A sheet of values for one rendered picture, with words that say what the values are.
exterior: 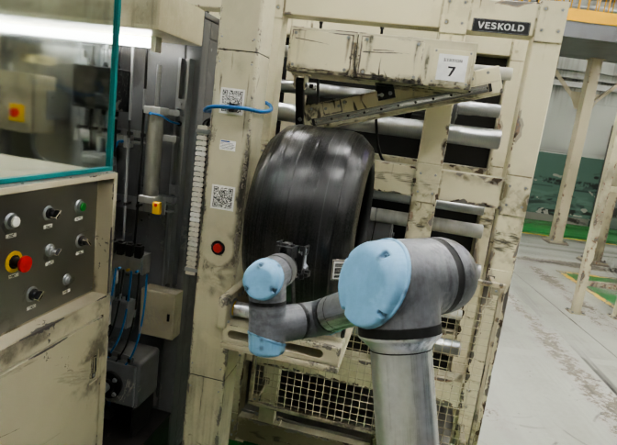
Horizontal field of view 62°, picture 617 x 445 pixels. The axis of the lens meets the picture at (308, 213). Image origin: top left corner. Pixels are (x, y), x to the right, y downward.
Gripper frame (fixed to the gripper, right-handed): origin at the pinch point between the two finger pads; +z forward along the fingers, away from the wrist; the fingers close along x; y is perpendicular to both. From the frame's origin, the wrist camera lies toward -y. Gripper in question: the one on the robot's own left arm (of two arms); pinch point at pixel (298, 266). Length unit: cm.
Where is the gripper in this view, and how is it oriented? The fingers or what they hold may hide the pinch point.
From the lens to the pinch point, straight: 132.0
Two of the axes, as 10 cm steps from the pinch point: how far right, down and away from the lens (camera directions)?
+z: 2.0, -0.4, 9.8
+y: 1.5, -9.9, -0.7
